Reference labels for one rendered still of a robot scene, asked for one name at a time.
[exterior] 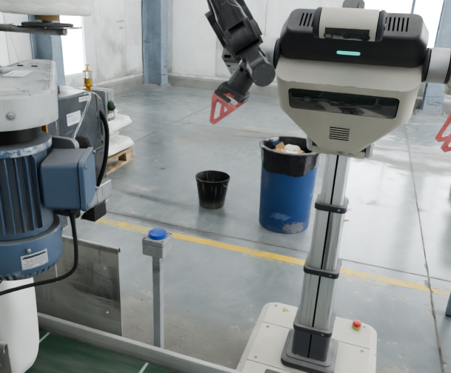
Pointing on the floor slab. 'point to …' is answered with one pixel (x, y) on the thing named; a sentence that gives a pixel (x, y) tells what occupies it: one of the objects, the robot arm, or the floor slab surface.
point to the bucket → (212, 188)
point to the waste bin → (286, 185)
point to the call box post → (158, 301)
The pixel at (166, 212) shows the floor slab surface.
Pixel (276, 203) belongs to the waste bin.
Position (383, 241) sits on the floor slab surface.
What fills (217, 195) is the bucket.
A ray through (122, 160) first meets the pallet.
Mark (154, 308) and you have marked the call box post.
